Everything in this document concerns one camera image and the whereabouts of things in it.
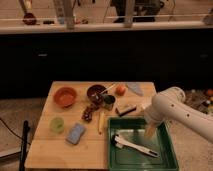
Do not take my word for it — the metal can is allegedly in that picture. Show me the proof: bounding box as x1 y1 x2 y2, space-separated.
103 95 116 110

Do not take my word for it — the blue sponge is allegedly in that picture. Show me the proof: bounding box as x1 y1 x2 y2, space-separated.
66 123 86 145

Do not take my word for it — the green plastic tray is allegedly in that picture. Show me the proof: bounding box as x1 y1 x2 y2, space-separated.
107 118 179 171

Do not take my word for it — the wooden spoon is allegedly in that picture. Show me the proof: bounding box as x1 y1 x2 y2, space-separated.
100 83 116 94

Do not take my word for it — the green plastic cup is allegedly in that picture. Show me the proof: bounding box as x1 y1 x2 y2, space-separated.
49 117 64 134

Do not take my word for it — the red object on shelf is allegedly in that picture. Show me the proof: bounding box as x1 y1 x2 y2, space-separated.
23 13 37 25

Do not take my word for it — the dark brown bowl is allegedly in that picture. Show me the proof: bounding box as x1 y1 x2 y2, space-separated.
87 84 105 100

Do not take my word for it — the black stand post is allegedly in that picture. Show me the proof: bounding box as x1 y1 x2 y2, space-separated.
19 120 30 171

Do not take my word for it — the orange fruit toy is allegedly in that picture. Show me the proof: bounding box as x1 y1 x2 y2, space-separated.
115 85 126 96

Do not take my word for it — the yellow banana toy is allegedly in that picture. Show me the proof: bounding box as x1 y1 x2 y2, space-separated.
98 112 105 134

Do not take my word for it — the grey cloth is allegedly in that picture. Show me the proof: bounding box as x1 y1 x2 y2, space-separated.
126 82 143 96

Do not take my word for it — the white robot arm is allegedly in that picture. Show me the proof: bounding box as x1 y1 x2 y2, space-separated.
144 87 213 143

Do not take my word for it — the orange bowl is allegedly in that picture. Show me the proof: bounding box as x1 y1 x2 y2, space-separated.
53 87 77 108

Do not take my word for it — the small white cup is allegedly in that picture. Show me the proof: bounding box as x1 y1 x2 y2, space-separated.
140 104 149 114

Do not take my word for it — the white dish brush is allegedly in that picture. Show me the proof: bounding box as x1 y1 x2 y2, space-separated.
111 134 159 158

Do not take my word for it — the black cable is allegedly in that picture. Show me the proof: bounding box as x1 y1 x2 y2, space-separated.
0 117 32 146

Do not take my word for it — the dark red toy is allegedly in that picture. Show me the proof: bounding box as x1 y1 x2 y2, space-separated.
82 104 99 122

